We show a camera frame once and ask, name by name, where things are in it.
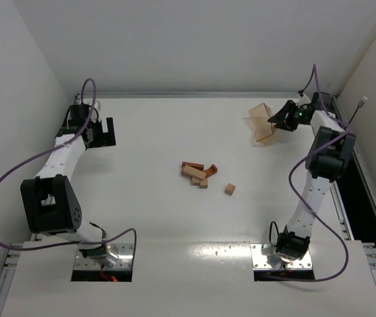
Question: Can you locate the clear amber plastic box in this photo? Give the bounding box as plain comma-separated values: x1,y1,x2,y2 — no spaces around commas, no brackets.
248,103,276,145

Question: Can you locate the reddish arch wood block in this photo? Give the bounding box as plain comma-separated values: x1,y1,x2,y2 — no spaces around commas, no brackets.
204,164,218,178

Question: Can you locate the light long wood block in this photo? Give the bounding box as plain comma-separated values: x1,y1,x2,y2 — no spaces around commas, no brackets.
182,165,206,181

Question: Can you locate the reddish long wood block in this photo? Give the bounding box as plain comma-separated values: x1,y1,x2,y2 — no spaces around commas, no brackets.
182,161,204,170

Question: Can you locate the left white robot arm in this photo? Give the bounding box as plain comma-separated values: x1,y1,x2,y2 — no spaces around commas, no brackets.
20,104,119,268

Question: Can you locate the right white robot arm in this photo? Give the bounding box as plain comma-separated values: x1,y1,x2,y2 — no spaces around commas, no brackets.
268,100,356,260

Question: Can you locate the striped zebrawood block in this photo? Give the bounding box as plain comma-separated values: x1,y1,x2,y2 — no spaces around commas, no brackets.
192,177,201,186

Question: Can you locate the small light wood cube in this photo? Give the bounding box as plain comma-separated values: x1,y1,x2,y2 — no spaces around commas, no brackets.
199,178,208,189

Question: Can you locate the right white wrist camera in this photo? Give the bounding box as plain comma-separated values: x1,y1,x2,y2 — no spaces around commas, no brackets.
297,94,311,106

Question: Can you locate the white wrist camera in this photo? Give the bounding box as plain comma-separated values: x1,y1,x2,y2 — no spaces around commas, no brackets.
297,94,311,106
93,100,101,112

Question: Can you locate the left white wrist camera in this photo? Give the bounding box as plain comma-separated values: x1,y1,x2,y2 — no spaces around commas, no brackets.
93,100,101,112

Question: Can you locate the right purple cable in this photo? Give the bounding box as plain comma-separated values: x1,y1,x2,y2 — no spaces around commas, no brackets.
266,63,352,282

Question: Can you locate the purple cable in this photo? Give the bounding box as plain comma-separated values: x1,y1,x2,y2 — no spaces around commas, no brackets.
266,63,352,282
0,77,137,250

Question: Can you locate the black cable with white plug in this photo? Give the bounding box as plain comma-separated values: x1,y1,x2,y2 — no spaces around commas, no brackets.
346,96,368,125

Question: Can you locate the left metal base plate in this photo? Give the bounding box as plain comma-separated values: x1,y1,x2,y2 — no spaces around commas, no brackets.
73,244,134,271

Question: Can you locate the metal base plate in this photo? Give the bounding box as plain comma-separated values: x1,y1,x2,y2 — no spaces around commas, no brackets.
250,243,313,272
73,244,134,271

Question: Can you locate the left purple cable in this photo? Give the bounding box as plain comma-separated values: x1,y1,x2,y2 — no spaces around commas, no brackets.
0,77,137,250

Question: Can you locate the aluminium table frame rail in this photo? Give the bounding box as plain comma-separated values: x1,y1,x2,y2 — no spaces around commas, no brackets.
1,93,376,316

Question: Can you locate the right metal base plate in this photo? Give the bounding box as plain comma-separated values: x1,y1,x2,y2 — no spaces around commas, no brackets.
250,243,313,272

